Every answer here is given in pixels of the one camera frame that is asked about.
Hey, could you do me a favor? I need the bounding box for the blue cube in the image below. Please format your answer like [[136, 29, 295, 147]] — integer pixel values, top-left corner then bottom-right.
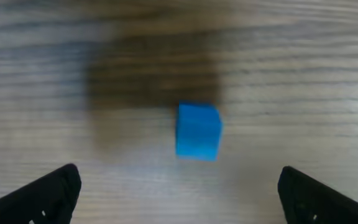
[[175, 101, 224, 162]]

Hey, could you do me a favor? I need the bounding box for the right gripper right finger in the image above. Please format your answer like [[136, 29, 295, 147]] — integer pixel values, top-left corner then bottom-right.
[[277, 166, 358, 224]]

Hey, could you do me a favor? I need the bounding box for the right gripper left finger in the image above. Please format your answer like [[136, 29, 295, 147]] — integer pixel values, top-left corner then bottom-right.
[[0, 163, 83, 224]]

